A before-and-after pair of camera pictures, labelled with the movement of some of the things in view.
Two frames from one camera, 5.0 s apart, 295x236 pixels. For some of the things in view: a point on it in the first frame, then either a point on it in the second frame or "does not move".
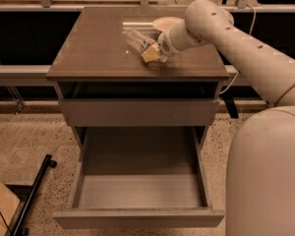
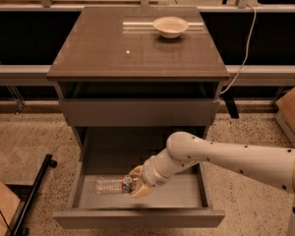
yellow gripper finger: x=151 y=54 to x=143 y=193
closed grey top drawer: x=139 y=112 does not move
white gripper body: x=165 y=46 to x=148 y=174
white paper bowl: x=163 y=23 does not move
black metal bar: x=47 y=162 does not move
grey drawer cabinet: x=141 y=125 does not move
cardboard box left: x=3 y=207 does not move
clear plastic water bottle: x=138 y=39 to x=113 y=184
